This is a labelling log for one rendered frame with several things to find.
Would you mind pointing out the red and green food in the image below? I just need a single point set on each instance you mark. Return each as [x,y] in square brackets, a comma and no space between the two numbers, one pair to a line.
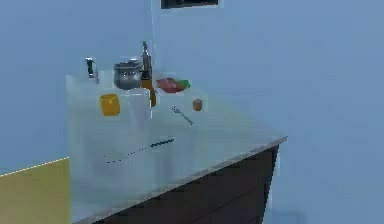
[171,84]

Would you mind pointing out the silver tap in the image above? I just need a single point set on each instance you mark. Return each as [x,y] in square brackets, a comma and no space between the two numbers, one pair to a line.
[90,68]

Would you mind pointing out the yellow sponge block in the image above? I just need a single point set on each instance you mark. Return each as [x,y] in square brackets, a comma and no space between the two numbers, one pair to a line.
[110,105]

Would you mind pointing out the dark glass bottle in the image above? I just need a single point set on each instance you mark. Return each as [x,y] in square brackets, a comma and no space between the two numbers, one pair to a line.
[146,66]

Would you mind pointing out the dark framed window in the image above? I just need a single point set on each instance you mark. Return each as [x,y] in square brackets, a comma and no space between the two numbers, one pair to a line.
[188,3]

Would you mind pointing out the small brown round food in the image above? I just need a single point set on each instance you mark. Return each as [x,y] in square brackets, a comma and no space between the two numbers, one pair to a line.
[197,104]

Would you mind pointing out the dark cabinet with pale worktop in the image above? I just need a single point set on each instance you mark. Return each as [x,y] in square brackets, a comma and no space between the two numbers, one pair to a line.
[206,173]

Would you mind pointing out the silver fork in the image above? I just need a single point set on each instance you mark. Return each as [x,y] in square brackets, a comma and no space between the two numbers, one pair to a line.
[182,115]

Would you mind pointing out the silver metal pot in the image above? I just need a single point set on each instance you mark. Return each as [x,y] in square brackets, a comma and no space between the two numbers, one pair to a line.
[127,76]

